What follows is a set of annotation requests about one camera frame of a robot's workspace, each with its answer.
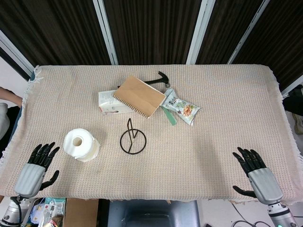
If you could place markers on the person's bare forearm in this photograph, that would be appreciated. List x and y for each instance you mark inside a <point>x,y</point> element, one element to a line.
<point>9,95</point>

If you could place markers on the green plastic spatula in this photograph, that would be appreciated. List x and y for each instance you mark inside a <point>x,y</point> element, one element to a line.
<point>171,118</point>

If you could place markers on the white paper towel roll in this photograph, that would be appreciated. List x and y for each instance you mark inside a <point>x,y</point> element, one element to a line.
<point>85,151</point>

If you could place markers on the silver green snack bag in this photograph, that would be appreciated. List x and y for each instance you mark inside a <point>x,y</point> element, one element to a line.
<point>184,108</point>

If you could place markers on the brown spiral notebook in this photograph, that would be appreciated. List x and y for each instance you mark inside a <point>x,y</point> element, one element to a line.
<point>137,94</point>

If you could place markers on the black claw hammer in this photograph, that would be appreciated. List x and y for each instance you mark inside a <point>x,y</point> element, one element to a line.
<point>164,76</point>

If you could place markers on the left black grey robot hand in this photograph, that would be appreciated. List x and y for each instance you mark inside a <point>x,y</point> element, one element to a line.
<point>30,179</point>

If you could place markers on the right black grey robot hand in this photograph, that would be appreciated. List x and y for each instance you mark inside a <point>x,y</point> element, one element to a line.
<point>265,184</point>

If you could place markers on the brown cardboard box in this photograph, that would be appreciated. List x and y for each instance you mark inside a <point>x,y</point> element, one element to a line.
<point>81,212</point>

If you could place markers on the teal packaged box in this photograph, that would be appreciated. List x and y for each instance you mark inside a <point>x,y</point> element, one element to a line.
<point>55,205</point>

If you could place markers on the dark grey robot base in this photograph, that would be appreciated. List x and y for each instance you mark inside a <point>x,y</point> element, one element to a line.
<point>154,214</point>

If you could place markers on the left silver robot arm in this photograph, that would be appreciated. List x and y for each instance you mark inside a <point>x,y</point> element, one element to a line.
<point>11,212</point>

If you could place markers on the black bag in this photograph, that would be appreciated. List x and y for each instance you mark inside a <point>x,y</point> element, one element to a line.
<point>293,99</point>

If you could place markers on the white garment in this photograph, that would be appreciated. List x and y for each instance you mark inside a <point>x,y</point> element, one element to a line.
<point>3,118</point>

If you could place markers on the dark pleated curtain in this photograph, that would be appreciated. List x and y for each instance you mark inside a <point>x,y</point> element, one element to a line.
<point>154,28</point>

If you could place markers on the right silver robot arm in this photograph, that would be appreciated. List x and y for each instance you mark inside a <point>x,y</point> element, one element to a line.
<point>281,214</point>

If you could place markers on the aluminium frame post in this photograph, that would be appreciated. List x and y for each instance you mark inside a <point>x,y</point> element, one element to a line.
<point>248,33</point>
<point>14,53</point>
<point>292,88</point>
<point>106,35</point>
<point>198,35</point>

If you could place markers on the beige woven tablecloth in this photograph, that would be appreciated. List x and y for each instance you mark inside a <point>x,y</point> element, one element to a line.
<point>189,153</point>

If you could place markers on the white cardboard product box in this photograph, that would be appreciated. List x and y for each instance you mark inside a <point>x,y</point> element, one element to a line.
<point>105,99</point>

